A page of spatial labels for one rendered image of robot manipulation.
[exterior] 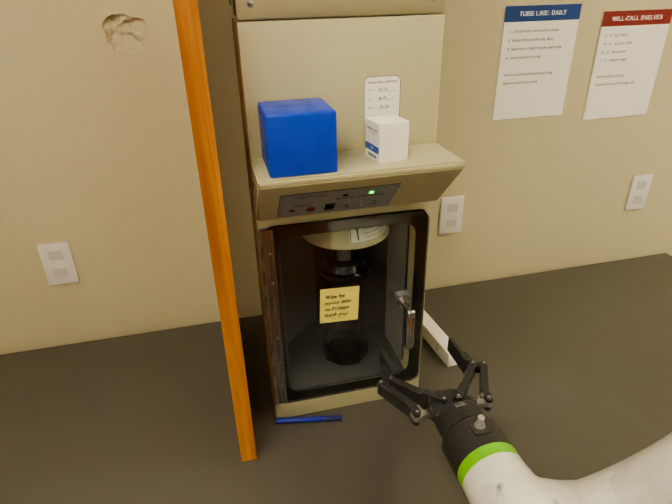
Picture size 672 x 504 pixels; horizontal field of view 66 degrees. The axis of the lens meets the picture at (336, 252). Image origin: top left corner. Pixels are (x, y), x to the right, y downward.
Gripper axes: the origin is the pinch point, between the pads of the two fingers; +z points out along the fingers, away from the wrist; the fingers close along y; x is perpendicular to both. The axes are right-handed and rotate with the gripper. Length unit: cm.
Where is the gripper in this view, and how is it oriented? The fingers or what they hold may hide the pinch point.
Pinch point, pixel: (418, 352)
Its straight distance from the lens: 98.6
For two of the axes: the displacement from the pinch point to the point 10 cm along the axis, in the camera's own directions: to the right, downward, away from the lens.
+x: 0.1, 8.9, 4.6
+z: -2.4, -4.5, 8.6
